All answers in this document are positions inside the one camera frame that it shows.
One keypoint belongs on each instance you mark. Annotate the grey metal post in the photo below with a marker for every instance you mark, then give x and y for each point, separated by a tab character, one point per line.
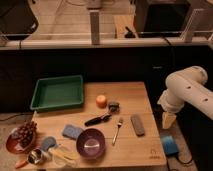
94	23

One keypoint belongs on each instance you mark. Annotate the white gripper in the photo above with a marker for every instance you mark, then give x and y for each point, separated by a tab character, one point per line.
168	119

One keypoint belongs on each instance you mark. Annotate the orange round fruit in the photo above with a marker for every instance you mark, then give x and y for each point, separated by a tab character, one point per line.
101	101

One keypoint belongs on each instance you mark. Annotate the green plastic tray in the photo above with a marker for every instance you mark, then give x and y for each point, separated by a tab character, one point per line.
58	93

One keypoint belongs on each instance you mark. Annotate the grey whiteboard eraser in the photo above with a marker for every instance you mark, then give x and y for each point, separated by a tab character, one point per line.
137	125

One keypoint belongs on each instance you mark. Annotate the small grey metal clip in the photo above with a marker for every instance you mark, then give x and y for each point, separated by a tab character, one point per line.
113	107

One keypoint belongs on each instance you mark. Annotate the blue tape roll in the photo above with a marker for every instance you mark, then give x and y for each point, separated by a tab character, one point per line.
169	145

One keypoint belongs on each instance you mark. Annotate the purple bowl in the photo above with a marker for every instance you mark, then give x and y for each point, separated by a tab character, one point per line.
90	144

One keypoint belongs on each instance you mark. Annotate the yellow banana toy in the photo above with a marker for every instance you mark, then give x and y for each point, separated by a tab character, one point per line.
64	155

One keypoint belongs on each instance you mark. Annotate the bunch of dark grapes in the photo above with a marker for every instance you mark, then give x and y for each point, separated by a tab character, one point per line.
24	134

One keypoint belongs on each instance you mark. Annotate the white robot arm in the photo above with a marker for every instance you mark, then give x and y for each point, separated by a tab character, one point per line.
186	85

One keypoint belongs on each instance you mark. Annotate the blue grey cloth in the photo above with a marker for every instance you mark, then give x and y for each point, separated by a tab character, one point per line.
47	143

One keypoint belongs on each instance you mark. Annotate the wooden cutting board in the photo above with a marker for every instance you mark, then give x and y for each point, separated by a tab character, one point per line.
130	151

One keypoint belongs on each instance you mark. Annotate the black monitor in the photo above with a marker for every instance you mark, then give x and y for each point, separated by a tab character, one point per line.
17	20

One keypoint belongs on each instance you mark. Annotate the silver metal fork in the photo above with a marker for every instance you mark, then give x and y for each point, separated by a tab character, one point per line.
119	124

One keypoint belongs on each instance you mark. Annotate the silver measuring cup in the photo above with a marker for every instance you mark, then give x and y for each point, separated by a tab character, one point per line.
36	157

